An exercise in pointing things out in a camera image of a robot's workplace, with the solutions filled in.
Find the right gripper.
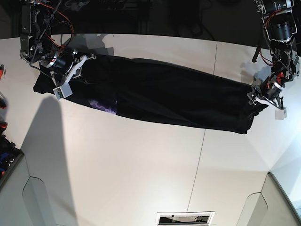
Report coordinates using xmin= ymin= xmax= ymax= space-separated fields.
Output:
xmin=39 ymin=49 xmax=96 ymax=87

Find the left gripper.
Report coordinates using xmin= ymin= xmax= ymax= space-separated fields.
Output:
xmin=247 ymin=75 xmax=285 ymax=110

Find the black t-shirt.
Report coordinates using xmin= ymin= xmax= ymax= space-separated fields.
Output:
xmin=32 ymin=54 xmax=269 ymax=135

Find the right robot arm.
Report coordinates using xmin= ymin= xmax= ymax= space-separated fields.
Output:
xmin=20 ymin=0 xmax=96 ymax=87

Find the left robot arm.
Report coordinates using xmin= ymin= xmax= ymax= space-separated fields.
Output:
xmin=247 ymin=0 xmax=300 ymax=110

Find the red and black tool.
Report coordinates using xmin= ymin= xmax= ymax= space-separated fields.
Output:
xmin=0 ymin=64 xmax=6 ymax=80

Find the bin of colourful clothes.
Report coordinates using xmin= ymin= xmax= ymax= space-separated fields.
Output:
xmin=0 ymin=121 xmax=24 ymax=188

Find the white label card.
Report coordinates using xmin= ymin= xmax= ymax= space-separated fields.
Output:
xmin=156 ymin=211 xmax=215 ymax=226

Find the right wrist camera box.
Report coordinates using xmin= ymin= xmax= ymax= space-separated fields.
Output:
xmin=53 ymin=83 xmax=72 ymax=100

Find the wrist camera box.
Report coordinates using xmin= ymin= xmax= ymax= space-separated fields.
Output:
xmin=275 ymin=108 xmax=287 ymax=120
xmin=53 ymin=83 xmax=72 ymax=100

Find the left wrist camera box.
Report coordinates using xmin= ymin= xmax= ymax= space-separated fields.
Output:
xmin=275 ymin=108 xmax=287 ymax=120

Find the grey base plate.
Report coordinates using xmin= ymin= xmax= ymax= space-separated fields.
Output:
xmin=0 ymin=156 xmax=56 ymax=226
xmin=237 ymin=172 xmax=301 ymax=226

